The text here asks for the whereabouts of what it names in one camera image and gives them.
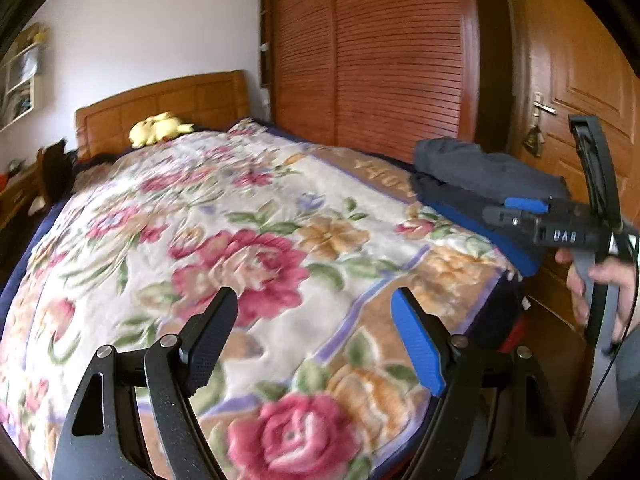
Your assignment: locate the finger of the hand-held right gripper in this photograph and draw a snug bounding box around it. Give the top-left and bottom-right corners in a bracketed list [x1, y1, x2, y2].
[504, 197, 551, 216]
[482, 204, 539, 235]

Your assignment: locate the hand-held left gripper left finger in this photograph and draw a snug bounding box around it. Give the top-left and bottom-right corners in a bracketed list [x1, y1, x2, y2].
[50, 287, 239, 480]

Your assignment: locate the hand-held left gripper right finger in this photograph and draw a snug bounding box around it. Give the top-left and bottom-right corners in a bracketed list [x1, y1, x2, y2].
[390, 287, 577, 480]

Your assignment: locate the black jacket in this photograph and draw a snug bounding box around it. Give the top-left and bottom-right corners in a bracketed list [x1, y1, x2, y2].
[413, 137, 569, 207]

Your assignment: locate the person's right hand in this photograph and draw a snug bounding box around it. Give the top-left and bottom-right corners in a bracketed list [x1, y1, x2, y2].
[555, 247, 640, 347]

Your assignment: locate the hanging key bunch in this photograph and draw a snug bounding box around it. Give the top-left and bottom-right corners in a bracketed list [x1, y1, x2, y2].
[522, 119, 547, 157]

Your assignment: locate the floral plush blanket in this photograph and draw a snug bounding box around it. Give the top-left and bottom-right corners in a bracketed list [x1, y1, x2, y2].
[0, 119, 522, 480]

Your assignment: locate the wooden door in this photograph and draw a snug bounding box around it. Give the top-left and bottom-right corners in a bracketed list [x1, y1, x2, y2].
[504, 0, 640, 411]

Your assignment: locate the wooden slatted wardrobe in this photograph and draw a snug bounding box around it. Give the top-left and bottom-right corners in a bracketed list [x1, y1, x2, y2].
[260, 0, 503, 167]

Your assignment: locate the yellow plush toy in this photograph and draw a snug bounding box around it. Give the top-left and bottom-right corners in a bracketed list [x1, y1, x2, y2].
[128, 112, 194, 149]

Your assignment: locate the wooden chair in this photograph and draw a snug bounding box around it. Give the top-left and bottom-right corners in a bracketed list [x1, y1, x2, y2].
[37, 138, 74, 212]

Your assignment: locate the wooden desk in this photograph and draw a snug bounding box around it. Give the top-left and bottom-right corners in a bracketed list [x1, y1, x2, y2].
[0, 160, 42, 243]

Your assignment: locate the wooden bed headboard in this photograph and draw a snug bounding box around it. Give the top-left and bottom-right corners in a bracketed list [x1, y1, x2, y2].
[74, 70, 252, 162]

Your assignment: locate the dark wooden side shelf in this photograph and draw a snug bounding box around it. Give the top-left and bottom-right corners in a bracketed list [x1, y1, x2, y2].
[258, 0, 274, 122]

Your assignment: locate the metal door handle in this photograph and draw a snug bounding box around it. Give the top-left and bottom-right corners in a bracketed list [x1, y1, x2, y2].
[532, 92, 557, 117]

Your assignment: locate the white wall shelf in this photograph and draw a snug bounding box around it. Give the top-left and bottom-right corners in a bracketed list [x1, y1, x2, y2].
[0, 22, 49, 134]

